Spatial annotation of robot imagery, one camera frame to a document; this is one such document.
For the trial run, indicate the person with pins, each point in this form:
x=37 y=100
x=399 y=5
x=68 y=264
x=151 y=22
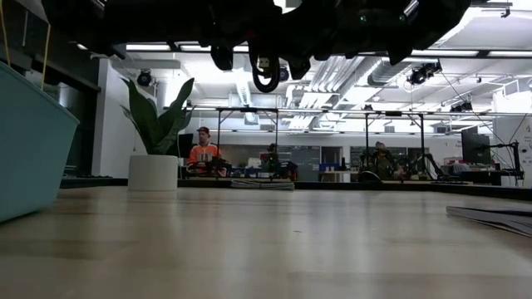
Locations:
x=382 y=160
x=203 y=155

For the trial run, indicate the small black monitor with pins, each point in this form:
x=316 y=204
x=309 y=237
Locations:
x=185 y=145

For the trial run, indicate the overhead LED light bar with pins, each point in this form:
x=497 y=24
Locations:
x=444 y=52

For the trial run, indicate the teal plastic bin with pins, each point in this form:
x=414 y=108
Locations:
x=33 y=158

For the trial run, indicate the black metal table frame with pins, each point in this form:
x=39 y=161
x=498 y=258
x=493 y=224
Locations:
x=332 y=185

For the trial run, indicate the black ceiling camera cluster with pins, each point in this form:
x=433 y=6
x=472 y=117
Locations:
x=424 y=72

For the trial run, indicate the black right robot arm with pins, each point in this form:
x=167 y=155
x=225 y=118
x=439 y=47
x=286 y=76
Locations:
x=436 y=21

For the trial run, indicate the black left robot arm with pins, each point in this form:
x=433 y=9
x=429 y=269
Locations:
x=145 y=21

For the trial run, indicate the succulent plant in white pot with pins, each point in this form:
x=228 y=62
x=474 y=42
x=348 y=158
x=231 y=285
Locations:
x=153 y=172

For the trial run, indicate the grey ceiling duct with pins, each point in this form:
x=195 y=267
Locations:
x=386 y=70

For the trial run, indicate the black background station frame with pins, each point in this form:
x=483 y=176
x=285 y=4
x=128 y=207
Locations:
x=367 y=141
x=219 y=137

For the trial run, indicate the large black monitor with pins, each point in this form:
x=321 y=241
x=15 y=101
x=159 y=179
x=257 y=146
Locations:
x=476 y=147

